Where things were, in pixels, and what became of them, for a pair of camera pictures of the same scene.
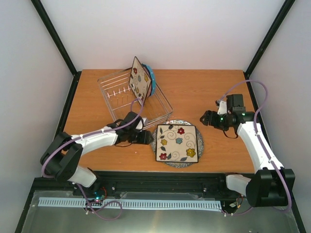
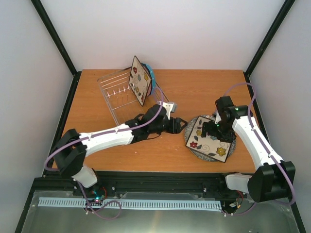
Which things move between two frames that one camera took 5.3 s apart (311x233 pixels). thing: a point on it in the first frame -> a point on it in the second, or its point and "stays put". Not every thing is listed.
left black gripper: (145, 138) -> (174, 128)
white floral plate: (176, 143) -> (210, 146)
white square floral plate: (139, 81) stays put
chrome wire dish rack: (120, 98) stays put
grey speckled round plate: (200, 144) -> (232, 149)
